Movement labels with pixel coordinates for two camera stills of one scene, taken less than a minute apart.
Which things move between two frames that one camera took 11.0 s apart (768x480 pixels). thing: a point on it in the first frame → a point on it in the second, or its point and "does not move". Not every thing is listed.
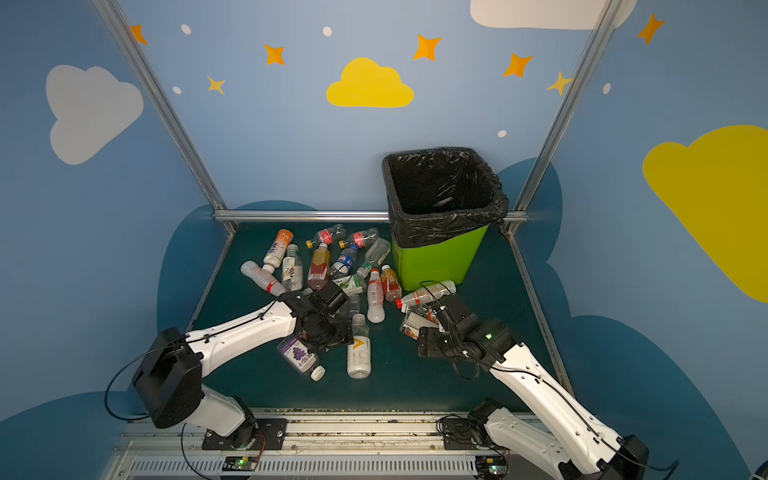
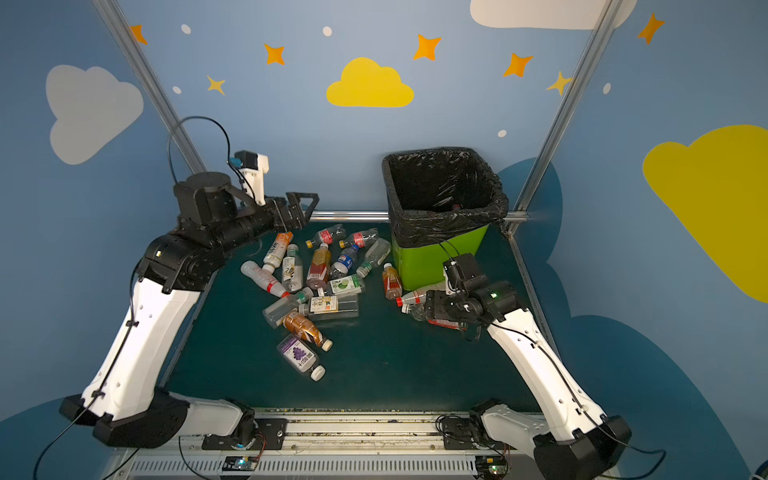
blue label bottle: (345, 262) does not move
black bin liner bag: (438, 197) does not move
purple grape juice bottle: (302, 359) does not move
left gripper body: (327, 330) → (284, 213)
